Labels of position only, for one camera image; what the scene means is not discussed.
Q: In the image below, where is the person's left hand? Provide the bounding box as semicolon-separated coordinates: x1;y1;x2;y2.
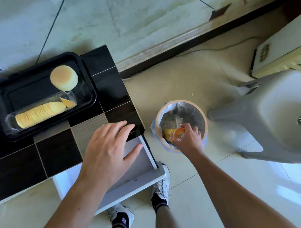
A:
78;121;144;189

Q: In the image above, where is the person's right hand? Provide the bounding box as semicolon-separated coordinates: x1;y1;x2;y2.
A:
172;123;205;157

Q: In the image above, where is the orange chip can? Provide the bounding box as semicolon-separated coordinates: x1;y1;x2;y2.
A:
162;127;188;144

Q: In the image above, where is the person's left forearm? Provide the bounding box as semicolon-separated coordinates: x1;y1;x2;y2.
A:
44;178;111;228

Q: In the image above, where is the person's right forearm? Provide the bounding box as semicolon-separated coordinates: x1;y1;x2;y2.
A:
188;150;297;228

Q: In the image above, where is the pale blue bin liner bag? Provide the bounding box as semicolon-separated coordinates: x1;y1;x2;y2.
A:
150;101;207;153

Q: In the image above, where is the round bin with orange rim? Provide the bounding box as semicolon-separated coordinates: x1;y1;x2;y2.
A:
150;101;209;153

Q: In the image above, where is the person's right white sneaker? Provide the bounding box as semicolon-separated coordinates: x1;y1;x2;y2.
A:
151;163;171;210

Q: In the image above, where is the person's white sneaker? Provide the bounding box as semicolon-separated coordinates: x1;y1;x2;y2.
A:
105;203;135;228
151;163;171;210

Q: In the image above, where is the loose yellow potato chip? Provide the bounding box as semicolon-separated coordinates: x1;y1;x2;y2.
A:
59;97;76;109

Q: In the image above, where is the black tiled white table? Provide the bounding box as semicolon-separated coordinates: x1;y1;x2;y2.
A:
0;45;171;216

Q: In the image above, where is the person's left white sneaker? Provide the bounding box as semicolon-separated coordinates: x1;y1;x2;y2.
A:
105;203;135;228

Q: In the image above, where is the person's right leg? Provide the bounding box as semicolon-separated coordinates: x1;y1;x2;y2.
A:
155;204;175;228

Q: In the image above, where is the round yellow cake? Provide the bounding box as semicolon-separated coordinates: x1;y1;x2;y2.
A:
50;65;79;92

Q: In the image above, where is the grey plastic stool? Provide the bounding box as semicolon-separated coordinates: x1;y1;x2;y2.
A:
207;69;301;165

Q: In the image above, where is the stack of yellow potato chips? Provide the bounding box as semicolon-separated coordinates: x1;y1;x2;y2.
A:
15;101;67;129

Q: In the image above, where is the dark wooden threshold strip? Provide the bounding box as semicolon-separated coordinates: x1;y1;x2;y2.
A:
116;0;286;79

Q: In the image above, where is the black plastic tray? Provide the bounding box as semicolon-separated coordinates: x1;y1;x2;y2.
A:
0;52;97;143

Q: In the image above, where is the clear plastic chip tray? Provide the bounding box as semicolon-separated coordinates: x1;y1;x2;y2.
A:
4;90;78;138

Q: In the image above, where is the cream white appliance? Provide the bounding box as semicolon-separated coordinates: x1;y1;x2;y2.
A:
249;14;301;79

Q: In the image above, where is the thin grey floor cable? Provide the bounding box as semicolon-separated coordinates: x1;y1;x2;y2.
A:
174;35;267;58

